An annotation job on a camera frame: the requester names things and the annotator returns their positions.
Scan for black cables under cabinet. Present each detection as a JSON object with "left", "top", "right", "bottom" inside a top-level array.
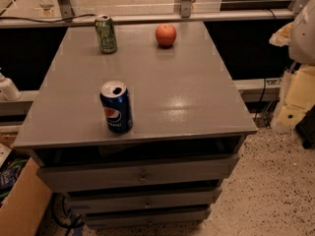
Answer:
[{"left": 49, "top": 194, "right": 86, "bottom": 230}]

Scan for black cable on rail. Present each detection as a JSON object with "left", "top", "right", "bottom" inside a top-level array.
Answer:
[{"left": 0, "top": 13, "right": 96, "bottom": 24}]

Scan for top grey drawer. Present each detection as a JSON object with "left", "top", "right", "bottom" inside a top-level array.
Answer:
[{"left": 37, "top": 153, "right": 239, "bottom": 193}]

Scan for grey drawer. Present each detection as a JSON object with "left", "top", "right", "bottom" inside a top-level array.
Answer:
[
  {"left": 85, "top": 206, "right": 211, "bottom": 228},
  {"left": 37, "top": 153, "right": 239, "bottom": 193},
  {"left": 67, "top": 187, "right": 221, "bottom": 214}
]

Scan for blue pepsi can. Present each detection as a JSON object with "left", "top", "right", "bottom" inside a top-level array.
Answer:
[{"left": 99, "top": 81, "right": 133, "bottom": 134}]

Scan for snack bags in box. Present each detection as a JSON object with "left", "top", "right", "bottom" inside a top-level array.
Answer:
[{"left": 0, "top": 158, "right": 28, "bottom": 202}]

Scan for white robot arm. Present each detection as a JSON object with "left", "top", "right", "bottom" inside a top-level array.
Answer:
[{"left": 269, "top": 0, "right": 315, "bottom": 132}]

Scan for middle grey drawer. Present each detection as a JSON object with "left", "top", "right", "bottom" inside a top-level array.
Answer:
[{"left": 67, "top": 187, "right": 221, "bottom": 214}]

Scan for white pipe fitting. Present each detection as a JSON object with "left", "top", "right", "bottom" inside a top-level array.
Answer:
[{"left": 0, "top": 73, "right": 21, "bottom": 101}]

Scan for grey drawer cabinet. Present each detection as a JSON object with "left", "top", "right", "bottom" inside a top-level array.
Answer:
[{"left": 15, "top": 23, "right": 257, "bottom": 220}]

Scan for red apple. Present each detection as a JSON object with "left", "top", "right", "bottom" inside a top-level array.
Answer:
[{"left": 156, "top": 24, "right": 177, "bottom": 47}]

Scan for cardboard box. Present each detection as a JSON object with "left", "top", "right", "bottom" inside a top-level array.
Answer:
[{"left": 0, "top": 158, "right": 52, "bottom": 236}]

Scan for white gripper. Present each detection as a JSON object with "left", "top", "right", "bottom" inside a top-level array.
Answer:
[{"left": 269, "top": 23, "right": 315, "bottom": 127}]

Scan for green soda can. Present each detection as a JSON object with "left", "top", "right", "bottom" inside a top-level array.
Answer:
[{"left": 94, "top": 15, "right": 117, "bottom": 54}]

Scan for grey metal frame rail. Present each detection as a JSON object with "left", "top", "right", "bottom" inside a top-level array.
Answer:
[{"left": 0, "top": 9, "right": 295, "bottom": 29}]

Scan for bottom grey drawer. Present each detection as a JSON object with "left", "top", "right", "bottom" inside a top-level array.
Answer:
[{"left": 85, "top": 206, "right": 211, "bottom": 228}]

